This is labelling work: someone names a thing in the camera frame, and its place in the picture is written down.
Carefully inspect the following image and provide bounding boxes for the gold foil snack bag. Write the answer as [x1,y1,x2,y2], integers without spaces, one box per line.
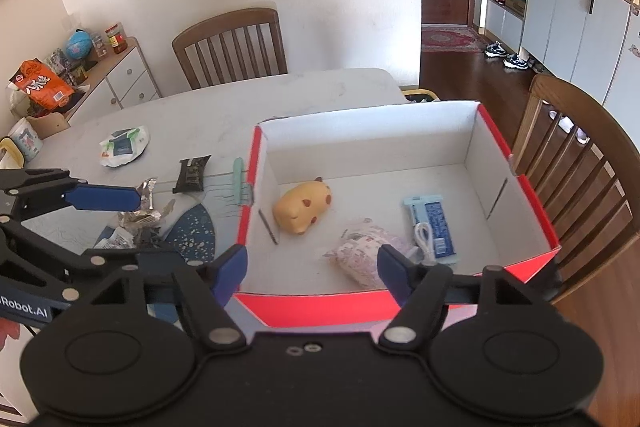
[117,178,175,233]

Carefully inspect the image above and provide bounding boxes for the white usb cable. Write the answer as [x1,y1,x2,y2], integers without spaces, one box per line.
[413,221,437,266]

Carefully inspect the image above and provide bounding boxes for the white green plastic bag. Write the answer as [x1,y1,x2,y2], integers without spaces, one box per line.
[100,126,150,168]

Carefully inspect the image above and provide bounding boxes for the pink white snack packet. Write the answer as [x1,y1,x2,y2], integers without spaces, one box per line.
[323,218,416,291]

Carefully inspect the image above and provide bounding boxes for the blue tissue pack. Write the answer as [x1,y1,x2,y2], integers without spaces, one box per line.
[402,195,459,265]

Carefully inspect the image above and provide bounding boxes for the black snack packet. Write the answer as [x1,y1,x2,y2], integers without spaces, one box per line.
[172,155,210,194]

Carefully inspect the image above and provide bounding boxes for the yellow capybara toy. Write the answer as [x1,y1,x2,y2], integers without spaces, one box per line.
[272,178,332,235]

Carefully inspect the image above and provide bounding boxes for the mint green pen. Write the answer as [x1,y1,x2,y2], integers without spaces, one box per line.
[232,157,244,206]

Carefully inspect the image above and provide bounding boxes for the clear bag dark contents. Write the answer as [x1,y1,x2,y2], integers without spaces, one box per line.
[134,228,163,249]

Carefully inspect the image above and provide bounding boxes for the white printed foil pouch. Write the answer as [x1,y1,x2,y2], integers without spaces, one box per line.
[94,227,134,249]

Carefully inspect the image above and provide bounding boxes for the blue round pattern table mat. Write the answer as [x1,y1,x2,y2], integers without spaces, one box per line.
[29,173,256,327]

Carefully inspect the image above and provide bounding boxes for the white printed mug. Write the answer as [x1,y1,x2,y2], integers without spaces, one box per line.
[8,118,43,162]

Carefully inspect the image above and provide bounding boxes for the white yellow kettle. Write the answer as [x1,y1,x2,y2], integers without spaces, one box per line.
[0,136,25,170]

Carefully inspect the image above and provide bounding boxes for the red white cardboard box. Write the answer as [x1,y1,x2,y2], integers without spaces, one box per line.
[236,101,560,329]

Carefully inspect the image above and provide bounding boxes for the white drawer sideboard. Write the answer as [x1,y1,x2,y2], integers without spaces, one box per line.
[62,37,162,126]

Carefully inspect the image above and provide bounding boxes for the orange snack bag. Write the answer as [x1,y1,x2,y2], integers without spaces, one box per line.
[10,58,75,112]

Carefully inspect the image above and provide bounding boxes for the blue globe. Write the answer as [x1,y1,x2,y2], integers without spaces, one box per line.
[64,29,93,61]

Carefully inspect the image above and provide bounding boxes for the red lid jar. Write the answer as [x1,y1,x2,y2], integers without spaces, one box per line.
[105,23,128,54]

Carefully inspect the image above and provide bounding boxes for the wooden chair at right side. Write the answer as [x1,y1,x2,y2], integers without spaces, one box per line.
[512,74,639,303]

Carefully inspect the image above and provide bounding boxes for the wooden chair at far side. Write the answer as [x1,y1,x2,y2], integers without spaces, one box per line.
[171,8,288,90]

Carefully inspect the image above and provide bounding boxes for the dark sneaker right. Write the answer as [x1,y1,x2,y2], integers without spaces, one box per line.
[502,54,529,70]

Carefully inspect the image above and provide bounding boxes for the dark sneaker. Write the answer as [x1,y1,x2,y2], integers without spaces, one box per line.
[502,54,529,70]
[484,42,509,58]

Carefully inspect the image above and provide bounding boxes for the dark sneaker left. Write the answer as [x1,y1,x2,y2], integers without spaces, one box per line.
[484,42,509,58]

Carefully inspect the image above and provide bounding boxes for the red patterned door rug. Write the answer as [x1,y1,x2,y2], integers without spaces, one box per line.
[421,24,486,53]

